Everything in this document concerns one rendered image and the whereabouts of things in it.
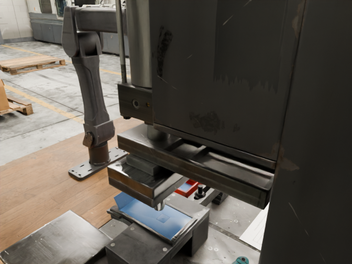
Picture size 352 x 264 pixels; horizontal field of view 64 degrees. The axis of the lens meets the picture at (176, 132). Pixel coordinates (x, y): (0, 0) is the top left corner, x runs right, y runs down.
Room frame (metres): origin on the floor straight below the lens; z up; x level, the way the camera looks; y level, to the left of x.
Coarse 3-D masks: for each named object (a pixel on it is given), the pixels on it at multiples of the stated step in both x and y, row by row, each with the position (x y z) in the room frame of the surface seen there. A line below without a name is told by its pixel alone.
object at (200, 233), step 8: (208, 216) 0.47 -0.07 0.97; (200, 224) 0.44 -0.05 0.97; (192, 232) 0.42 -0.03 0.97; (200, 232) 0.44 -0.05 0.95; (184, 240) 0.40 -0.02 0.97; (192, 240) 0.42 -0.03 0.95; (200, 240) 0.44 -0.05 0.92; (176, 248) 0.37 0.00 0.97; (184, 248) 0.43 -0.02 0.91; (192, 248) 0.42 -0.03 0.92; (112, 256) 0.36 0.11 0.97; (168, 256) 0.36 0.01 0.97
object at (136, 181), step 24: (120, 144) 0.42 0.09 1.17; (144, 144) 0.39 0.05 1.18; (168, 144) 0.39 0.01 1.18; (192, 144) 0.41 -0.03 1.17; (120, 168) 0.38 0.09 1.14; (144, 168) 0.37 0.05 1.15; (168, 168) 0.36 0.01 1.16; (192, 168) 0.33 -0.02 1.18; (216, 168) 0.34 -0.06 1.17; (240, 168) 0.34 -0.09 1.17; (264, 168) 0.34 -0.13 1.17; (144, 192) 0.34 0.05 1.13; (168, 192) 0.36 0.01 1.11; (240, 192) 0.28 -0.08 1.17; (264, 192) 0.27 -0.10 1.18
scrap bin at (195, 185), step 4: (188, 180) 0.69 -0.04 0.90; (192, 180) 0.68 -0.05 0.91; (192, 184) 0.66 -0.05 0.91; (196, 184) 0.59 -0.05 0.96; (192, 188) 0.58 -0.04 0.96; (196, 188) 0.59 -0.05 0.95; (176, 192) 0.57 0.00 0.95; (180, 192) 0.56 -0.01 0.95; (184, 192) 0.56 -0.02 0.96; (188, 192) 0.56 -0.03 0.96; (192, 192) 0.58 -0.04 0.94; (184, 196) 0.56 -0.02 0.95; (188, 196) 0.56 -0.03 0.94
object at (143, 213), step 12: (120, 192) 0.49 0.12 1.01; (120, 204) 0.47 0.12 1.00; (132, 204) 0.48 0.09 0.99; (144, 204) 0.48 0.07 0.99; (132, 216) 0.44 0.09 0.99; (144, 216) 0.44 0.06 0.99; (156, 216) 0.44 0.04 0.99; (168, 216) 0.44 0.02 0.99; (180, 216) 0.44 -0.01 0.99; (156, 228) 0.41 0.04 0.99; (168, 228) 0.41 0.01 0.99; (180, 228) 0.41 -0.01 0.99
